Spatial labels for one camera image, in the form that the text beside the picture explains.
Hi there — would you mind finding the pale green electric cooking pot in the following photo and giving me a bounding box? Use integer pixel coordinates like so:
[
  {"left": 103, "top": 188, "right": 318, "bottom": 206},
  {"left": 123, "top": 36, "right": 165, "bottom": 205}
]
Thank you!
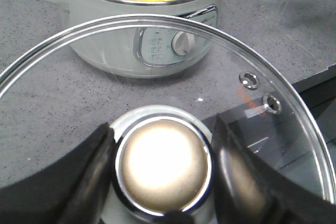
[{"left": 43, "top": 0, "right": 223, "bottom": 78}]

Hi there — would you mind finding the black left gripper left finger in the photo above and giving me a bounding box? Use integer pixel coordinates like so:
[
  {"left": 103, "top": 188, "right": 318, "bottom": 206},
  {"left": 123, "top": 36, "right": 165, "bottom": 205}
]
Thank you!
[{"left": 1, "top": 123, "right": 115, "bottom": 223}]

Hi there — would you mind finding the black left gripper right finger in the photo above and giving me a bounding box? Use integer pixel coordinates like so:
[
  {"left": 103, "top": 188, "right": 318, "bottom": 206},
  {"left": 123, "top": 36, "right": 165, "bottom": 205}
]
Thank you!
[{"left": 212, "top": 118, "right": 335, "bottom": 223}]

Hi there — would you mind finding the glass pot lid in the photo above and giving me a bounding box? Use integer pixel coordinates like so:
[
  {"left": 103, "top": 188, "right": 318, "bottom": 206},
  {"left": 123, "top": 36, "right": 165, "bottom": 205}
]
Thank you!
[{"left": 1, "top": 14, "right": 335, "bottom": 223}]

